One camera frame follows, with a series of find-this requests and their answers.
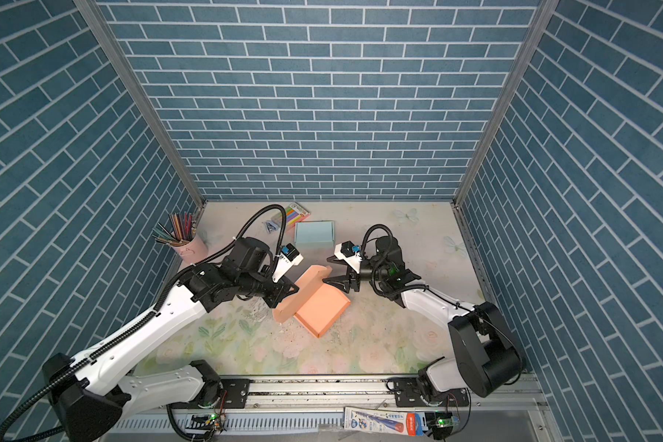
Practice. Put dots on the left electronics board with wires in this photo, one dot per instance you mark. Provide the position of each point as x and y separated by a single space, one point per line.
206 427

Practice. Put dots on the aluminium corner post left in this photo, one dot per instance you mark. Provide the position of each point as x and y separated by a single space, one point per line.
105 37

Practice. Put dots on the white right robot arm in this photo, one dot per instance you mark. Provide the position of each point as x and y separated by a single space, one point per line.
486 356

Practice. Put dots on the pink cardboard box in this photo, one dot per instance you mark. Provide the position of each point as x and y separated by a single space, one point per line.
316 305

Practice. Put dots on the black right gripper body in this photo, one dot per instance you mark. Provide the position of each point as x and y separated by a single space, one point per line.
367 272

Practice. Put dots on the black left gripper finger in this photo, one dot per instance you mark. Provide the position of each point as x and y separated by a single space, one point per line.
285 287
273 299

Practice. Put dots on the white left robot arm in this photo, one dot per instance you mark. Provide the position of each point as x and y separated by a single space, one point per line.
96 389

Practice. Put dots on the light blue paper box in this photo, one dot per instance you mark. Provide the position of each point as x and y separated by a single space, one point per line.
314 234

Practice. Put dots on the pink pencil cup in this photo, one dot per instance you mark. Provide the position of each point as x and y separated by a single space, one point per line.
192 251

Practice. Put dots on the coloured pencils bundle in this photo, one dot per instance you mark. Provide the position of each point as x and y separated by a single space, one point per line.
178 231

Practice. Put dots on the aluminium corner post right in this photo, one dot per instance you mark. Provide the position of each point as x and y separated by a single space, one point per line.
523 57

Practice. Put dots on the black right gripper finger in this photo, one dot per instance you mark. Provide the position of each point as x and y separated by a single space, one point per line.
343 283
351 263

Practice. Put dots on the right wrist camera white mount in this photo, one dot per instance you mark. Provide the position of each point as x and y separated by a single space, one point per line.
350 254

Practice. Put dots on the coloured marker pack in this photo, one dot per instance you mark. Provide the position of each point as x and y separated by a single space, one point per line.
295 213

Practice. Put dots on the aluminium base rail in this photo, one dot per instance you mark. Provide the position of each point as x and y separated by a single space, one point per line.
299 405

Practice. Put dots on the toothpaste style flat box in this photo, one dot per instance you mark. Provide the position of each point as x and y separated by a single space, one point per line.
382 422

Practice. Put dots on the aluminium corner post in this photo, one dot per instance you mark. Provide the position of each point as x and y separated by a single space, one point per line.
105 37
523 57

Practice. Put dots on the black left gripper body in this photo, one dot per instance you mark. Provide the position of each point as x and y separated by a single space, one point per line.
255 284

